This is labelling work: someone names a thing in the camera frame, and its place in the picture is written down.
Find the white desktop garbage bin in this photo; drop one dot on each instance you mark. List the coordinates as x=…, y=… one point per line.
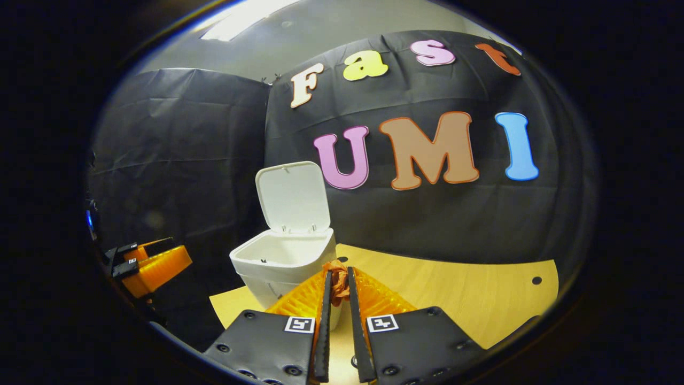
x=291, y=198

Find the wooden desktop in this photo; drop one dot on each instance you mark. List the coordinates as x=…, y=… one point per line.
x=470, y=294

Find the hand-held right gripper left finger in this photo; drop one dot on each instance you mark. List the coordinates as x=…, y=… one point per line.
x=267, y=347

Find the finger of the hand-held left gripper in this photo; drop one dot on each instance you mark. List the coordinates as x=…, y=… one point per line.
x=125, y=250
x=160, y=267

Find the orange paper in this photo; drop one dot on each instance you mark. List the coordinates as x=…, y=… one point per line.
x=338, y=283

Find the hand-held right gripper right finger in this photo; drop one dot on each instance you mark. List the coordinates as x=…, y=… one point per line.
x=422, y=347

